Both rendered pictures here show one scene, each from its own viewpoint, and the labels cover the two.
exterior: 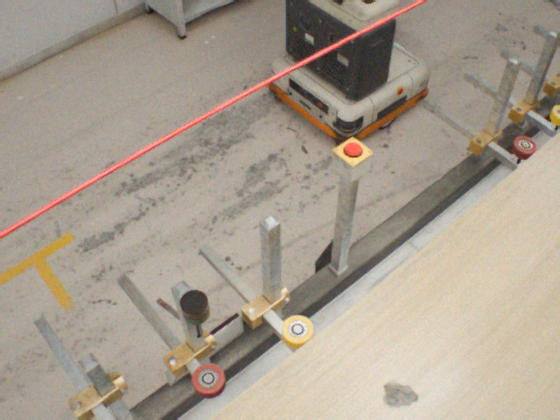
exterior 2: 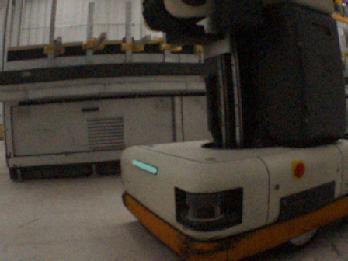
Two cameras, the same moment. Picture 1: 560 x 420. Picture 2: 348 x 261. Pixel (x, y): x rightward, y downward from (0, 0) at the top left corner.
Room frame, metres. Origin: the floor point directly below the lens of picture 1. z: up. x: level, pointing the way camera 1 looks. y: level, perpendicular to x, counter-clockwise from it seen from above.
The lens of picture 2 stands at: (3.64, -0.25, 0.39)
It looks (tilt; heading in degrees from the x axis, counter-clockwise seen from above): 3 degrees down; 198
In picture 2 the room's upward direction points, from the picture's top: 3 degrees counter-clockwise
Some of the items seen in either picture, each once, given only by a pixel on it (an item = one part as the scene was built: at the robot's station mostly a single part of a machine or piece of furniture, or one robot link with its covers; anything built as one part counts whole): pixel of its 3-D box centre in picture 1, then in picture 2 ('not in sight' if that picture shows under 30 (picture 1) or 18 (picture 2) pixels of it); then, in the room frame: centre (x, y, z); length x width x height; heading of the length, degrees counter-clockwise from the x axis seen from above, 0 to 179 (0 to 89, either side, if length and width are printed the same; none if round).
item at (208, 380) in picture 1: (210, 386); not in sight; (0.56, 0.18, 0.85); 0.08 x 0.08 x 0.11
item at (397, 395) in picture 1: (400, 394); not in sight; (0.52, -0.27, 0.91); 0.09 x 0.07 x 0.02; 69
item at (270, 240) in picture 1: (271, 276); not in sight; (0.84, 0.03, 0.93); 0.04 x 0.04 x 0.48; 41
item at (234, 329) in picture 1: (205, 350); not in sight; (0.71, 0.22, 0.75); 0.26 x 0.01 x 0.10; 131
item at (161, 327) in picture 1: (165, 333); not in sight; (0.71, 0.31, 0.84); 0.43 x 0.03 x 0.04; 41
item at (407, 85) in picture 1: (350, 78); (245, 182); (2.59, -0.36, 0.16); 0.67 x 0.64 x 0.25; 131
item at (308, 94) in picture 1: (309, 95); not in sight; (2.36, -0.12, 0.23); 0.41 x 0.02 x 0.08; 41
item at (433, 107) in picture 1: (471, 134); not in sight; (1.50, -0.66, 0.80); 0.43 x 0.03 x 0.04; 41
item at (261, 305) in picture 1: (266, 305); not in sight; (0.82, 0.05, 0.81); 0.14 x 0.06 x 0.05; 131
